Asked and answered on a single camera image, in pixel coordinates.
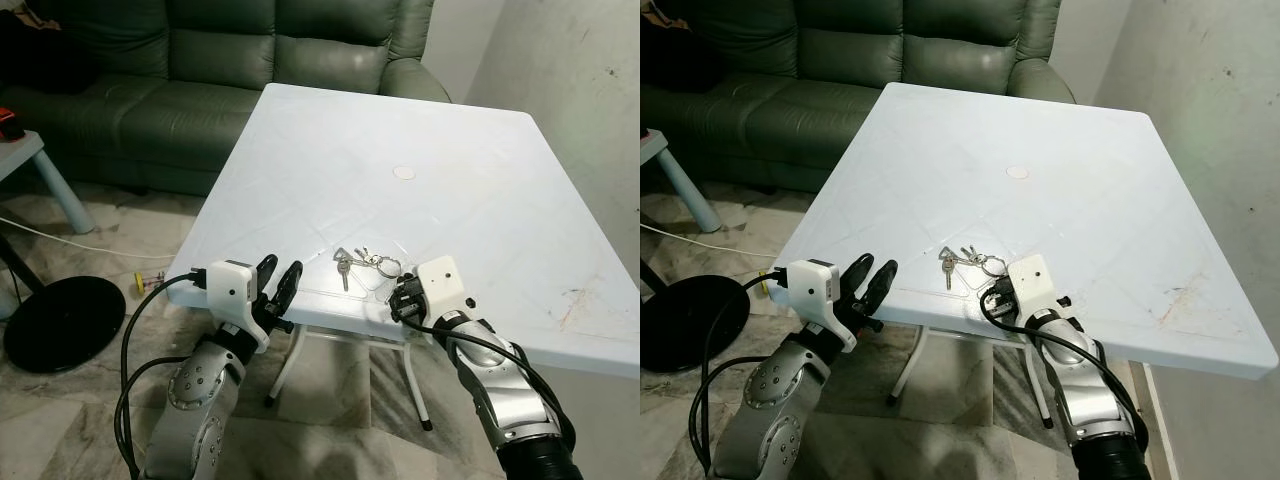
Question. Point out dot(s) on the round white table cap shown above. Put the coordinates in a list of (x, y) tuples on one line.
[(405, 173), (1017, 172)]

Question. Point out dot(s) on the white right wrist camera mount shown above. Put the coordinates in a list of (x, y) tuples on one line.
[(1035, 282), (442, 285)]

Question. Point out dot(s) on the dark bundle on sofa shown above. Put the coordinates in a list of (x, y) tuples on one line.
[(670, 45), (40, 45)]

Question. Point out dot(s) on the pale blue side table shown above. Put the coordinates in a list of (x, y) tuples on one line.
[(660, 150), (20, 155)]

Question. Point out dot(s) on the white plastic folding table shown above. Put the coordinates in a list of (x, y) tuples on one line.
[(420, 130), (1050, 130)]

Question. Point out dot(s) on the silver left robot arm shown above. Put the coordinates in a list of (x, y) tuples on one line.
[(775, 400), (200, 400)]

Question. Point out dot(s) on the black round stand base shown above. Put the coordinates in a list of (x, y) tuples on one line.
[(690, 325), (65, 325)]

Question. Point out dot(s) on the green leather sofa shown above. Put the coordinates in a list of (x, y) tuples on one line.
[(860, 60), (200, 60)]

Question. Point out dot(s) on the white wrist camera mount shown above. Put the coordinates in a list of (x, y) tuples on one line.
[(812, 283), (1035, 282), (442, 285), (228, 285)]

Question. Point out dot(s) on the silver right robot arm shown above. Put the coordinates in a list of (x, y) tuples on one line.
[(1090, 390), (500, 385)]

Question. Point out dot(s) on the black stand pole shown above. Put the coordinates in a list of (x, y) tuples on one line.
[(20, 268), (647, 275)]

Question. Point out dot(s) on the red and black box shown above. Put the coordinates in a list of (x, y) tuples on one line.
[(10, 122)]

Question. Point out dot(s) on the small yellow floor item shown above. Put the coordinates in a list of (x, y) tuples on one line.
[(140, 282), (770, 281)]

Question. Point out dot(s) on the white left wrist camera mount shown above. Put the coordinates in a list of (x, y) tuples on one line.
[(228, 285), (812, 283)]

